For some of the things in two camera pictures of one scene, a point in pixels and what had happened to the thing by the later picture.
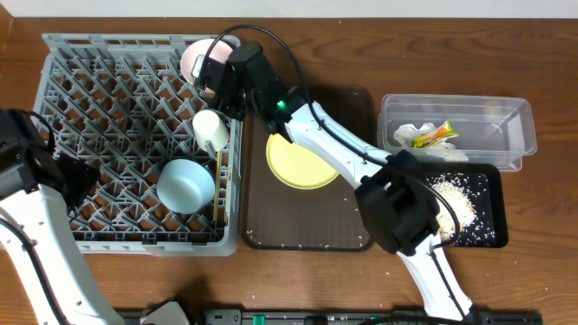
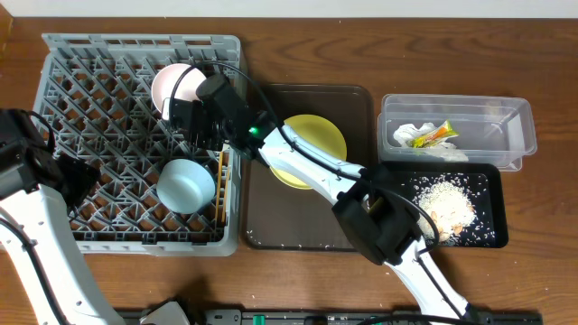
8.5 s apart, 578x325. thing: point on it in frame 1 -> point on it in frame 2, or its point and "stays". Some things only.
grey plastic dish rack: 123,105 stays
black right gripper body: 217,84 -> 181,118
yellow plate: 297,166 -> 317,134
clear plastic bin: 492,128 stays
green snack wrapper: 436,136 stays
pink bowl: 219,51 -> 186,87
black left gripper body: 83,179 stays
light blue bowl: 185,186 stays
